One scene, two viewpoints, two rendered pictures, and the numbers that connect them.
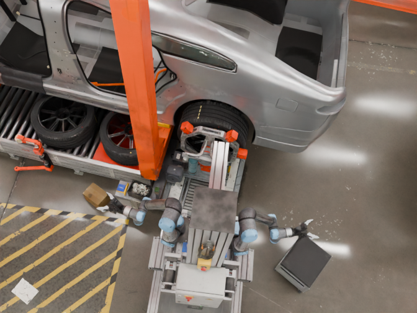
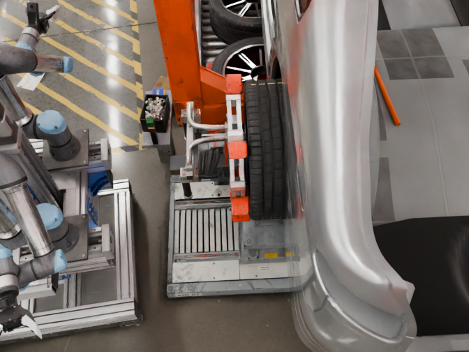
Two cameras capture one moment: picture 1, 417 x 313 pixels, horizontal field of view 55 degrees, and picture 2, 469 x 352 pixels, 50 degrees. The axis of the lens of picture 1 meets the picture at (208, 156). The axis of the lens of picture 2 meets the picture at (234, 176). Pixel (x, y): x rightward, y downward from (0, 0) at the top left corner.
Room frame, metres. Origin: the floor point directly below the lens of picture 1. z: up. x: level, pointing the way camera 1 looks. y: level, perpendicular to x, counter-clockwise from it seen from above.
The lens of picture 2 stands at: (1.73, -1.38, 2.77)
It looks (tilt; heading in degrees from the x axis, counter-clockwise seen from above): 57 degrees down; 85
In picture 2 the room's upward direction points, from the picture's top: 3 degrees counter-clockwise
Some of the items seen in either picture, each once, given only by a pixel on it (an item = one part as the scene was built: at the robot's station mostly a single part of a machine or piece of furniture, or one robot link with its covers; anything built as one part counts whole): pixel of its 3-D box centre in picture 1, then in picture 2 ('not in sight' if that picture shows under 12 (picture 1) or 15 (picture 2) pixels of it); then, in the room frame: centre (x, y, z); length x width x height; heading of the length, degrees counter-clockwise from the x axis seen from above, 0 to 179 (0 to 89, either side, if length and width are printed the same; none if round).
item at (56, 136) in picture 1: (65, 118); (254, 8); (2.22, 1.60, 0.39); 0.66 x 0.66 x 0.24
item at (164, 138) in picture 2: (138, 193); (158, 118); (1.47, 0.63, 0.44); 0.43 x 0.17 x 0.03; 85
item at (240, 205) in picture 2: (242, 153); (240, 209); (1.85, -0.31, 0.85); 0.09 x 0.08 x 0.07; 85
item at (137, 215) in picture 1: (136, 215); (25, 47); (0.99, 0.47, 1.22); 0.11 x 0.08 x 0.09; 77
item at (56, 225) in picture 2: (237, 230); (47, 221); (1.06, -0.32, 0.98); 0.13 x 0.12 x 0.14; 15
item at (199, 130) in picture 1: (209, 146); (236, 151); (1.88, 0.01, 0.85); 0.54 x 0.07 x 0.54; 85
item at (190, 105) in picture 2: (197, 145); (206, 112); (1.76, 0.12, 1.03); 0.19 x 0.18 x 0.11; 175
